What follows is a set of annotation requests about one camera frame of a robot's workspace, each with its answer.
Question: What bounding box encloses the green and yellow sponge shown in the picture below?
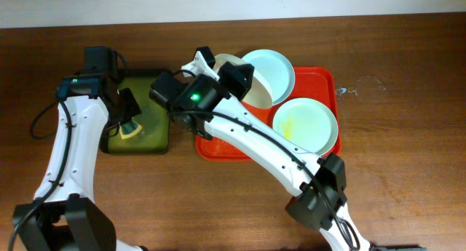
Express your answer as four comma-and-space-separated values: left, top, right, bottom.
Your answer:
119, 120, 142, 140

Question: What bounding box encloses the white plate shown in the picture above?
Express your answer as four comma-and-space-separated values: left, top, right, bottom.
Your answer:
213, 53, 273, 109

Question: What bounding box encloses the light blue plate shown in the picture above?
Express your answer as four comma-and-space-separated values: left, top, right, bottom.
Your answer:
242, 49, 296, 105

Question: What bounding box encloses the light green plate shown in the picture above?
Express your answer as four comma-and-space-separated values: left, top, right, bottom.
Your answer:
272, 97, 339, 156

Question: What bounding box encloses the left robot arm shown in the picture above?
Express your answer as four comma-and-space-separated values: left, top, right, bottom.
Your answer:
8, 47, 141, 250

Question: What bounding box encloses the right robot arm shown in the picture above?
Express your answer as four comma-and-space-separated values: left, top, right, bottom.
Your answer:
149, 46, 373, 250

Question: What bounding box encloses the black tray with green water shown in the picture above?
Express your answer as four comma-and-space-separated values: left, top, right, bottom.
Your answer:
99, 69, 169, 155

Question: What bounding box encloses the red plastic tray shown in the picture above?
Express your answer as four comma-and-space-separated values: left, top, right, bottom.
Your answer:
195, 66, 339, 162

